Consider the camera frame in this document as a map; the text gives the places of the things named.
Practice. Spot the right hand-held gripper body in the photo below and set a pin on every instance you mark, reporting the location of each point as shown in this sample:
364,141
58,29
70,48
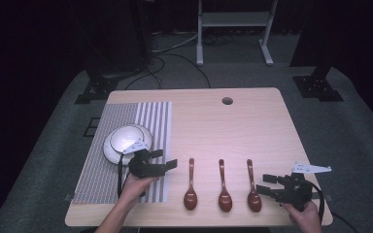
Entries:
294,192

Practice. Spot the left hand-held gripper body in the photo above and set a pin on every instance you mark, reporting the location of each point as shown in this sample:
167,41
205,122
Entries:
145,170

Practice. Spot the person's left hand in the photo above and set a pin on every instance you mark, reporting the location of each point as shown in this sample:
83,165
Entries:
134,189

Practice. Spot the person's right hand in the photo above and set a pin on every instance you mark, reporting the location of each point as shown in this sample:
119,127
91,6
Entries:
307,216

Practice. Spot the dark red spoon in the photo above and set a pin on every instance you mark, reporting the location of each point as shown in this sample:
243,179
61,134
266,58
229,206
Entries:
254,200
190,197
225,200

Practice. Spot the white bowl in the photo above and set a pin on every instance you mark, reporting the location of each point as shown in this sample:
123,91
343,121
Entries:
124,137

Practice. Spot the white plate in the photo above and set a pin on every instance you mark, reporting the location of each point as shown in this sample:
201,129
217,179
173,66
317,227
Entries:
111,155

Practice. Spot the striped grey placemat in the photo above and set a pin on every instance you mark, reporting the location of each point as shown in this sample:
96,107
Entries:
103,181

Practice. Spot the black metal stand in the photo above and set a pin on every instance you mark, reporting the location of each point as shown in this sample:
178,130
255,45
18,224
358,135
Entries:
97,87
319,85

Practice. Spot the white metal frame stand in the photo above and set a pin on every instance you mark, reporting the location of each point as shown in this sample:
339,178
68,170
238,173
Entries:
233,18

